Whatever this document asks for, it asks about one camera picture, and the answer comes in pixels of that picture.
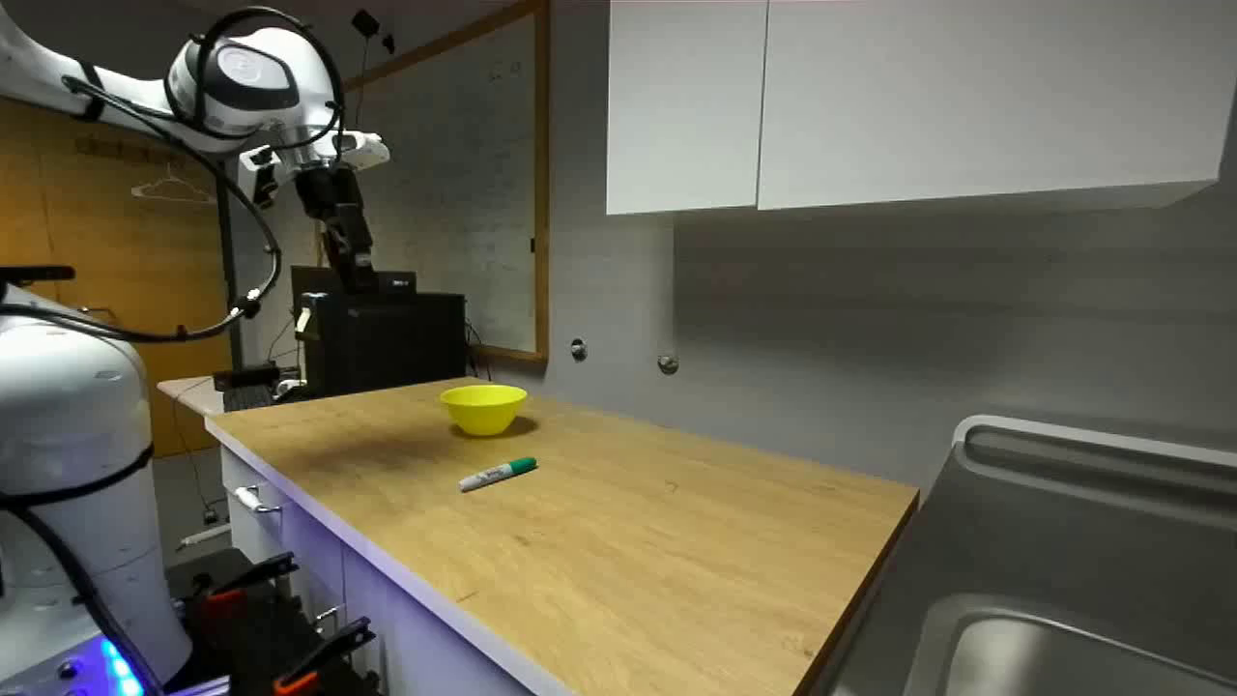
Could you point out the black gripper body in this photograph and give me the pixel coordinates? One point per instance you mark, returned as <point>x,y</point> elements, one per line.
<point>335,198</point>

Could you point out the green capped grey marker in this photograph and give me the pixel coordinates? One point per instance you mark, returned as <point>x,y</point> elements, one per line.
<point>495,473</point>

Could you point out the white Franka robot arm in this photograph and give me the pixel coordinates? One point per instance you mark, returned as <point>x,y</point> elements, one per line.
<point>79,427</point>

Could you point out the yellow plastic bowl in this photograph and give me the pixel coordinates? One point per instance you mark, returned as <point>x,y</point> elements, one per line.
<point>485,411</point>

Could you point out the black equipment box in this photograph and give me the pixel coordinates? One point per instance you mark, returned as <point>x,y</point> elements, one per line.
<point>388,343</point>

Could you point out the wooden framed whiteboard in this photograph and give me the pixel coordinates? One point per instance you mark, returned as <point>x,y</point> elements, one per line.
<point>449,193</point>

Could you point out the wooden door panel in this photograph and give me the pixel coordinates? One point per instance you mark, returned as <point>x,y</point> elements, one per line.
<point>117,244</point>

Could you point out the black orange clamp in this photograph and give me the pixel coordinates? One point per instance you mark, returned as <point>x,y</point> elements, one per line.
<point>324,653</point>
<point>244,584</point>

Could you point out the white counter base cabinet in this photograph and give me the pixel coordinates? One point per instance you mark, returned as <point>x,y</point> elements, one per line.
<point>373,604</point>

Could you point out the white cabinet door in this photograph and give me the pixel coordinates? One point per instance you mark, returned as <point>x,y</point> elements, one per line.
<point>990,92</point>
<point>681,103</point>

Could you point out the stainless steel sink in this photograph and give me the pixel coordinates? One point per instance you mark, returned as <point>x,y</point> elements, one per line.
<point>1068,580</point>

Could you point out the round metal wall knob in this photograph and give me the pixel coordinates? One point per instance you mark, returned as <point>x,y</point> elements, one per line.
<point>577,351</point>
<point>668,366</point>

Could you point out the white wall cabinet body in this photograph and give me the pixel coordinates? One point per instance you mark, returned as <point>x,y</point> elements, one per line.
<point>1031,193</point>

